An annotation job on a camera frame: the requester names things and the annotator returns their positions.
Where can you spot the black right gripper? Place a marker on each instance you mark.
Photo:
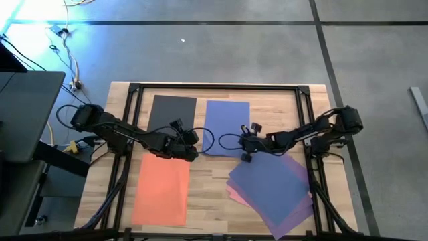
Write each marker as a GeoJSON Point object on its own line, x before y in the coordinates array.
{"type": "Point", "coordinates": [257, 143]}

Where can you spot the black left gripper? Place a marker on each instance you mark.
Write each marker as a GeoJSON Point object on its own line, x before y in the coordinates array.
{"type": "Point", "coordinates": [172, 144]}

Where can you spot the black paper sheet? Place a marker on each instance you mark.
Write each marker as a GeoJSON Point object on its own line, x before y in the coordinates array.
{"type": "Point", "coordinates": [170, 110]}

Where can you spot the orange paper sheet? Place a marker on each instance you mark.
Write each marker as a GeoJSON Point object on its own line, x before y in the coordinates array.
{"type": "Point", "coordinates": [160, 190]}

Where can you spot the pink paper sheet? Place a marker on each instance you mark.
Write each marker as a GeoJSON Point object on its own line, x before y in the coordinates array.
{"type": "Point", "coordinates": [235, 197]}

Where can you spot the lilac paper sheet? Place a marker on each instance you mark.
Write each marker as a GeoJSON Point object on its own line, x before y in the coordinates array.
{"type": "Point", "coordinates": [294, 221]}

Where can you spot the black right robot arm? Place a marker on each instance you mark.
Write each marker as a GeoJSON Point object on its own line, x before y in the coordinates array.
{"type": "Point", "coordinates": [301, 132]}

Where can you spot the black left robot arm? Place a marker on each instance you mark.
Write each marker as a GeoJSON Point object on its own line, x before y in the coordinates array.
{"type": "Point", "coordinates": [127, 134]}

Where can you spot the yellow connector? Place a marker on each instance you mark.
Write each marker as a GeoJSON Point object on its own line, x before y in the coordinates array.
{"type": "Point", "coordinates": [72, 147]}

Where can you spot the power plug block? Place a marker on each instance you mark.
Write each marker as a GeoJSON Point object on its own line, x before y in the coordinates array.
{"type": "Point", "coordinates": [76, 85]}

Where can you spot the black desk leg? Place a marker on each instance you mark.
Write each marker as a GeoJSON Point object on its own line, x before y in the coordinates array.
{"type": "Point", "coordinates": [60, 160]}

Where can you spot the grey desk top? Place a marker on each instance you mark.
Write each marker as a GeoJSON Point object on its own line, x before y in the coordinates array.
{"type": "Point", "coordinates": [30, 110]}

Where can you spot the black power adapter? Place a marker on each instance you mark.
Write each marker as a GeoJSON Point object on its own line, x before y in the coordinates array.
{"type": "Point", "coordinates": [60, 31]}

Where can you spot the black caster wheel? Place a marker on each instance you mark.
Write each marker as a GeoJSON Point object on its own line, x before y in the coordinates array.
{"type": "Point", "coordinates": [40, 221]}

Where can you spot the grey metal bar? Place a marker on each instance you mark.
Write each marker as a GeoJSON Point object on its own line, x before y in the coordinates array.
{"type": "Point", "coordinates": [419, 103]}

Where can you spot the black-framed monitor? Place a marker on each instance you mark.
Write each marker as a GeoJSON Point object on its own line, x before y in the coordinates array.
{"type": "Point", "coordinates": [8, 63]}

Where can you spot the black frame strut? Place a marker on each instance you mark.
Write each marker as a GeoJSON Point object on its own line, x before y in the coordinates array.
{"type": "Point", "coordinates": [107, 201]}
{"type": "Point", "coordinates": [329, 207]}

